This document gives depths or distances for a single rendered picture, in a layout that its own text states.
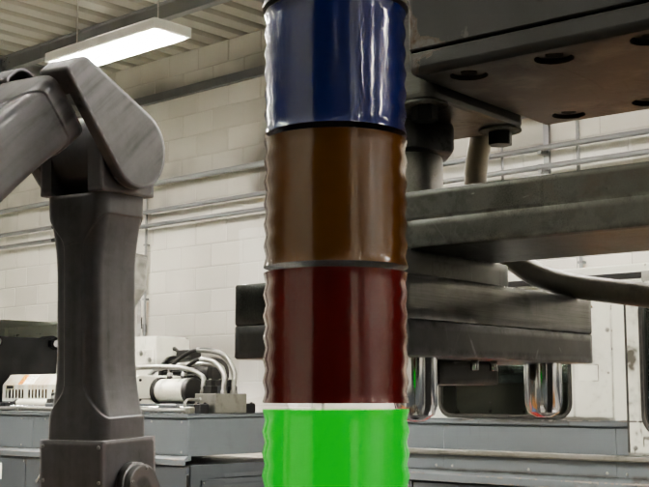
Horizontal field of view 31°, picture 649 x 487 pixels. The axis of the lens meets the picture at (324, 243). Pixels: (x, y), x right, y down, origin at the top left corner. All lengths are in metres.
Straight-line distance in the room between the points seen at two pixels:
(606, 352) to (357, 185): 5.36
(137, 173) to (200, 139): 9.67
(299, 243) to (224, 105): 10.16
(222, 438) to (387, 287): 7.37
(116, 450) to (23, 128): 0.26
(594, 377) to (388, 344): 5.38
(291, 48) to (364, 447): 0.10
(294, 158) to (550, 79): 0.27
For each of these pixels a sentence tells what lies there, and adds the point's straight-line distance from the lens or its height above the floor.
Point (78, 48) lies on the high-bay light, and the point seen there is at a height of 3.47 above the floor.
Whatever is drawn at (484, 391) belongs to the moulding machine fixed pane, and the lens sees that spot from 6.01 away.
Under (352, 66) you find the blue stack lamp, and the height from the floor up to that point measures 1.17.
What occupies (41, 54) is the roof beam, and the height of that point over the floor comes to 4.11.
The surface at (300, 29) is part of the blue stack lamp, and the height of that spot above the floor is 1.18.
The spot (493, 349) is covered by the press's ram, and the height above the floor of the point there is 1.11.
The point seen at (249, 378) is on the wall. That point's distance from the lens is 9.89.
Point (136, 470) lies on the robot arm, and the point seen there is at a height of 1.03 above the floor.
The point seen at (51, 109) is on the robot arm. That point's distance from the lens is 0.91.
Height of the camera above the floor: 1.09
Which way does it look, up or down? 7 degrees up
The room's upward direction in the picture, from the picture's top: straight up
